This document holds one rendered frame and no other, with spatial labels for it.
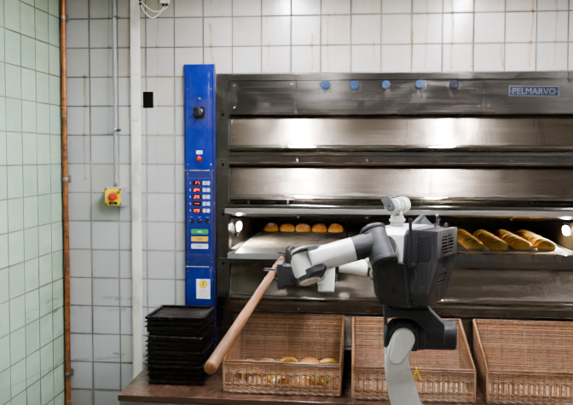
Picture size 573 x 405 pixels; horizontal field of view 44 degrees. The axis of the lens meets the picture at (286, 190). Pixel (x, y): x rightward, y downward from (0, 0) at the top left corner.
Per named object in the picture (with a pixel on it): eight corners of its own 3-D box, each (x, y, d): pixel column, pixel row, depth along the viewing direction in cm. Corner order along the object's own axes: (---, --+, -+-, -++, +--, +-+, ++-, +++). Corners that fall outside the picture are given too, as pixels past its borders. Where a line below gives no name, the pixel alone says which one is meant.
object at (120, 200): (108, 205, 381) (108, 186, 380) (126, 205, 380) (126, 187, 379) (103, 206, 373) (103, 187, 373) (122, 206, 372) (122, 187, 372)
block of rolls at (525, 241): (450, 236, 438) (450, 228, 437) (530, 238, 433) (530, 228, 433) (465, 250, 377) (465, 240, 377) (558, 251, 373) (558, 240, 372)
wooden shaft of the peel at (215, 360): (216, 375, 164) (215, 362, 164) (202, 375, 165) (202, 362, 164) (285, 262, 335) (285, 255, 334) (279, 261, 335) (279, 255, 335)
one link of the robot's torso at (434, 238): (463, 302, 285) (463, 213, 284) (430, 319, 257) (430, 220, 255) (395, 294, 302) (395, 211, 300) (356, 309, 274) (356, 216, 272)
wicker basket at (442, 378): (350, 367, 370) (350, 315, 368) (460, 371, 365) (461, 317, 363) (350, 400, 322) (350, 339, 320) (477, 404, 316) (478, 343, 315)
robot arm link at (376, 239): (359, 271, 262) (394, 261, 263) (359, 261, 254) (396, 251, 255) (350, 243, 268) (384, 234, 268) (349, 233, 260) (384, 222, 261)
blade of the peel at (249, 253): (341, 260, 341) (341, 254, 341) (227, 258, 346) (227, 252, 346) (342, 250, 377) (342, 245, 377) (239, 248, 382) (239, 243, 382)
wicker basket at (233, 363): (239, 362, 379) (239, 310, 377) (345, 366, 372) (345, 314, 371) (220, 393, 331) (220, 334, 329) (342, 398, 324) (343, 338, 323)
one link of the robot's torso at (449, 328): (453, 345, 287) (453, 302, 286) (457, 354, 274) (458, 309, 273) (383, 344, 290) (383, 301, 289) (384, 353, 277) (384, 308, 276)
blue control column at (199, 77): (243, 363, 573) (243, 94, 561) (263, 364, 571) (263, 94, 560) (185, 470, 381) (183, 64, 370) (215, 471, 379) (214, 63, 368)
